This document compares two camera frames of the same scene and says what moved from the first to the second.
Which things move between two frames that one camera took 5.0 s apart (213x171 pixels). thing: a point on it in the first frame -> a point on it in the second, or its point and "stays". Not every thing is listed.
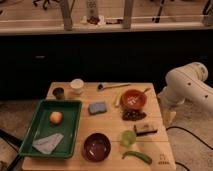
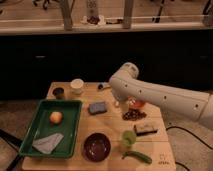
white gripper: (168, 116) -> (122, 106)
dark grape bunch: (133, 115) stays
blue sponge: (96, 108) stays
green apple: (128, 138) stays
